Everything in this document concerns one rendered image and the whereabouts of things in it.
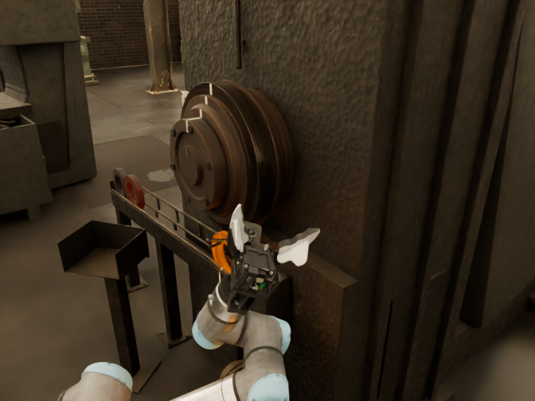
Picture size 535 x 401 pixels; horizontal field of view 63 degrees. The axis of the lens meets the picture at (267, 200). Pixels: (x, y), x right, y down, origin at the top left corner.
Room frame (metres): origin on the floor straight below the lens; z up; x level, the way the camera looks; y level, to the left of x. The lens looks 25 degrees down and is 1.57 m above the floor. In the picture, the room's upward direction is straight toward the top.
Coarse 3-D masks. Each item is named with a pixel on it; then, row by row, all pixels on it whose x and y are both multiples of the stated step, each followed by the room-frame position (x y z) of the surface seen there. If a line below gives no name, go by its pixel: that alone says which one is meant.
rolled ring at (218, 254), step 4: (220, 232) 1.31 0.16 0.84; (224, 232) 1.30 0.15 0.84; (216, 236) 1.33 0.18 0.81; (220, 236) 1.30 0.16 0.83; (224, 236) 1.28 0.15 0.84; (212, 244) 1.35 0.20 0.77; (212, 248) 1.36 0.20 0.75; (216, 248) 1.34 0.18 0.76; (220, 248) 1.34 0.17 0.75; (216, 252) 1.34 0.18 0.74; (220, 252) 1.34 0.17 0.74; (216, 256) 1.33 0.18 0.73; (220, 256) 1.34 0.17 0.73; (224, 256) 1.34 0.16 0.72; (216, 260) 1.34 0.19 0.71; (220, 260) 1.33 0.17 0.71; (224, 260) 1.33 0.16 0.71; (220, 264) 1.32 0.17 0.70; (224, 264) 1.32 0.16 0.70; (224, 268) 1.31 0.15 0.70; (228, 268) 1.31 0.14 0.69; (228, 272) 1.28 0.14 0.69
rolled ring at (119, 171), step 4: (120, 168) 2.18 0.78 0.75; (116, 172) 2.16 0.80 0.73; (120, 172) 2.13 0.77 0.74; (124, 172) 2.14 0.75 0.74; (116, 176) 2.20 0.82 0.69; (120, 176) 2.12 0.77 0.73; (124, 176) 2.12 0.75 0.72; (116, 180) 2.21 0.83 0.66; (120, 180) 2.22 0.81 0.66; (124, 180) 2.10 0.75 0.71; (116, 184) 2.21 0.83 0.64; (120, 184) 2.22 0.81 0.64; (124, 184) 2.09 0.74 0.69; (116, 188) 2.20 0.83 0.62; (120, 188) 2.21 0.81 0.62; (124, 188) 2.09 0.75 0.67; (120, 192) 2.19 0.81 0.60; (124, 192) 2.09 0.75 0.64; (124, 196) 2.10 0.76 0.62
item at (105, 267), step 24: (72, 240) 1.51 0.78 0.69; (96, 240) 1.63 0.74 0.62; (120, 240) 1.59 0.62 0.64; (144, 240) 1.54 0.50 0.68; (72, 264) 1.49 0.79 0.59; (96, 264) 1.48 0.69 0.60; (120, 264) 1.38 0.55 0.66; (120, 288) 1.47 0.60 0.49; (120, 312) 1.46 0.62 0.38; (120, 336) 1.46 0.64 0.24; (120, 360) 1.47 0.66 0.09; (144, 360) 1.55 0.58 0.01; (144, 384) 1.41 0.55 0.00
